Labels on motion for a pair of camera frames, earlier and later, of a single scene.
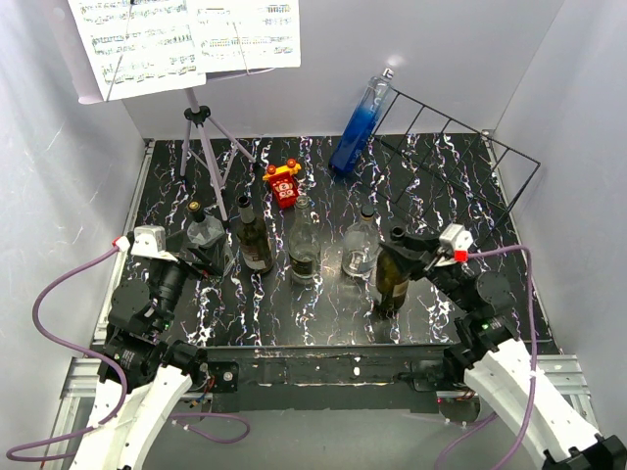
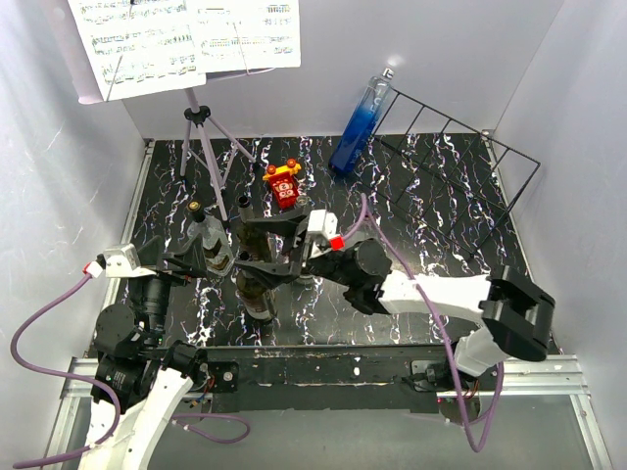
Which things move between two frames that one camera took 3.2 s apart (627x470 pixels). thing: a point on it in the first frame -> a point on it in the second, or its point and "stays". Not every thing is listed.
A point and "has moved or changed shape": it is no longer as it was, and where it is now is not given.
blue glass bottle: (361, 123) stays
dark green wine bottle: (255, 239) stays
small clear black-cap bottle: (208, 233) stays
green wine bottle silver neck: (391, 283) has moved or changed shape
